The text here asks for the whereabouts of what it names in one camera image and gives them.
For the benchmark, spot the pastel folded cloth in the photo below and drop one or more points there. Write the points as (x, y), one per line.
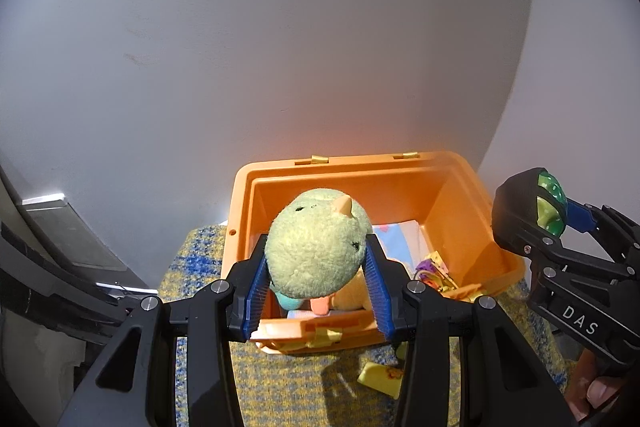
(403, 242)

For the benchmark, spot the yellow toy cup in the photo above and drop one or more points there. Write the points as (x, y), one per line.
(383, 370)

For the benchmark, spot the colourful cube toy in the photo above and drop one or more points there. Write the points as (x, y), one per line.
(433, 272)

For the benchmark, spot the person's right hand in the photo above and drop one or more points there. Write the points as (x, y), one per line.
(603, 397)

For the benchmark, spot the grey metal furniture panel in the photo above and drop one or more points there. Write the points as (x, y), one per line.
(51, 226)

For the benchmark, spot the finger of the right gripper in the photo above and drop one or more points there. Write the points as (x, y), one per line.
(616, 233)
(514, 227)

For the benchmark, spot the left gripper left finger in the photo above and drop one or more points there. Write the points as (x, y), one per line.
(133, 380)

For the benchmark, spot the yellow-green plush chick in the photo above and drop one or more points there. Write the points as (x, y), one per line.
(316, 244)

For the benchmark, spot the yellow blue woven mat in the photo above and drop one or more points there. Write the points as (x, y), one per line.
(322, 390)

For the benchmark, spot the cream orange plush duck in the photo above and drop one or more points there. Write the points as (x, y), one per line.
(353, 296)

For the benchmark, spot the teal plush toy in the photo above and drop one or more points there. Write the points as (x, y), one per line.
(288, 303)

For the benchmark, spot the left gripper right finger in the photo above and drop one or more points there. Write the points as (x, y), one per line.
(503, 383)

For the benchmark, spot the orange plastic storage box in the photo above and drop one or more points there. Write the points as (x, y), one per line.
(437, 189)

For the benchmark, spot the green black ball toy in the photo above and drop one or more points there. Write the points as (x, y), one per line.
(551, 204)

